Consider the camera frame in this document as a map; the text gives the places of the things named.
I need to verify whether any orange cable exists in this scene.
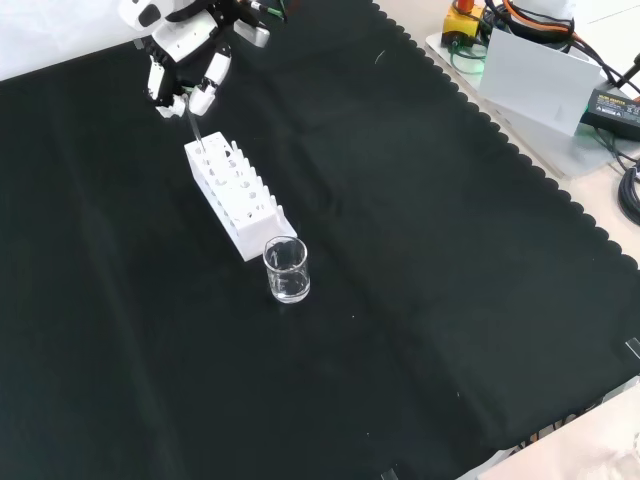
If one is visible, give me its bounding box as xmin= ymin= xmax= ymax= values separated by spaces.
xmin=499 ymin=0 xmax=640 ymax=97

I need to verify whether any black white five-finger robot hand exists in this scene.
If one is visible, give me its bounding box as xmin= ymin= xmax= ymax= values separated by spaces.
xmin=117 ymin=0 xmax=272 ymax=120

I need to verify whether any pale white board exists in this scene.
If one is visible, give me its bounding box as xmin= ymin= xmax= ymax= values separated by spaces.
xmin=478 ymin=25 xmax=603 ymax=138

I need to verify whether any clear glass rod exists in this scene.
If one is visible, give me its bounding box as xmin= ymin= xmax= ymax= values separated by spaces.
xmin=183 ymin=96 xmax=206 ymax=154

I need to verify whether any grey metal base plate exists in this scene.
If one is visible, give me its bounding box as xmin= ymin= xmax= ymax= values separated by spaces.
xmin=423 ymin=28 xmax=640 ymax=182

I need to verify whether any black power adapter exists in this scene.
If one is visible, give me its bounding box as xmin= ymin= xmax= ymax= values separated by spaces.
xmin=579 ymin=86 xmax=640 ymax=143

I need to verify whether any small clear glass beaker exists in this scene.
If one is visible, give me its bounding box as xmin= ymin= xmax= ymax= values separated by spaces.
xmin=262 ymin=236 xmax=313 ymax=305

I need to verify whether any yellow stop button box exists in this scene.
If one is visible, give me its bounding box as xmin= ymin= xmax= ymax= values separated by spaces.
xmin=444 ymin=0 xmax=490 ymax=40

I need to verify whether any white test tube rack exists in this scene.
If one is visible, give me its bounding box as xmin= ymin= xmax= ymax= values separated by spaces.
xmin=183 ymin=130 xmax=299 ymax=263

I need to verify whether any green cable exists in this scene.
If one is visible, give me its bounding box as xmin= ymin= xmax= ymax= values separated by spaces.
xmin=448 ymin=38 xmax=490 ymax=77

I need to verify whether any black scalloped bench cloth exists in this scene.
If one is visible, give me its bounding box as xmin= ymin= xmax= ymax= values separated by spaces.
xmin=0 ymin=0 xmax=640 ymax=480

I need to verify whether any black cable bundle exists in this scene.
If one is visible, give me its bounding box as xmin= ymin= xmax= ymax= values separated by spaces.
xmin=615 ymin=158 xmax=640 ymax=226

